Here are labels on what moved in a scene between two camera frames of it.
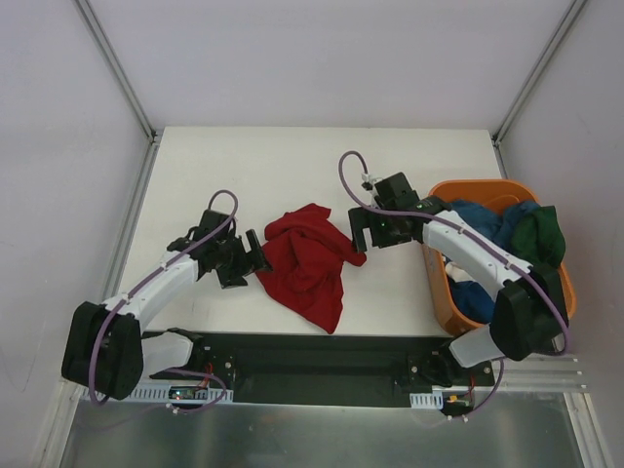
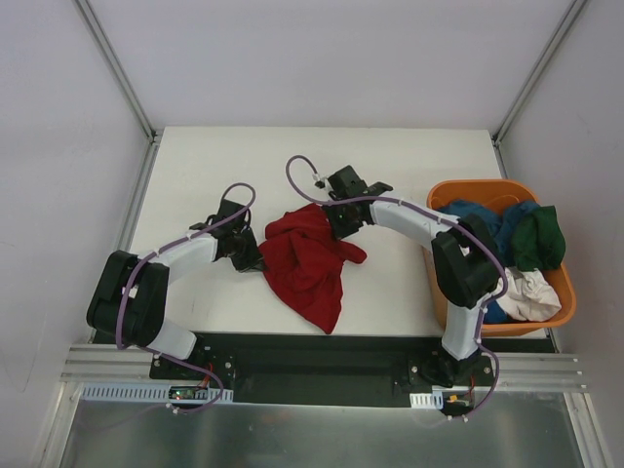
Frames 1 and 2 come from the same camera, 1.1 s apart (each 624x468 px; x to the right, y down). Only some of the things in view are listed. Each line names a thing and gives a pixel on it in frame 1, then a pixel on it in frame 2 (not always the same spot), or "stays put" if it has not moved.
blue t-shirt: [499, 226] stays put
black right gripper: [368, 228] to [339, 224]
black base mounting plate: [306, 369] stays put
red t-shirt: [305, 253] stays put
